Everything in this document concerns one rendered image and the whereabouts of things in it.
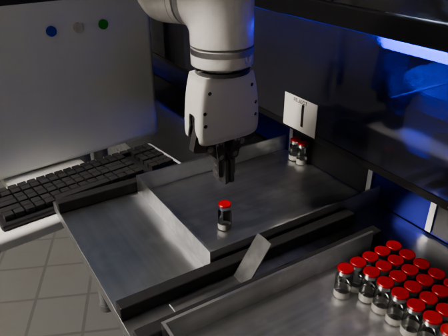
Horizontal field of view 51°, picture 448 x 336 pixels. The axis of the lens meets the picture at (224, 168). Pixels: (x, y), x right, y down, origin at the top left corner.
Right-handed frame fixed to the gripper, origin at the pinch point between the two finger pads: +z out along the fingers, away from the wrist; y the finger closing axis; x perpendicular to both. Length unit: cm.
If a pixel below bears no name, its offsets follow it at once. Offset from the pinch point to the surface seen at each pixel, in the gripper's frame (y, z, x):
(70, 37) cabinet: 5, -10, -54
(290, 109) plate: -18.8, -2.8, -7.3
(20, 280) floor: 25, 99, -119
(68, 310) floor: 13, 99, -92
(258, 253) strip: 2.5, 6.8, 12.2
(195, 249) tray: 7.5, 9.7, 3.7
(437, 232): -26.2, 10.4, 20.0
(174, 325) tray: 17.3, 8.1, 16.1
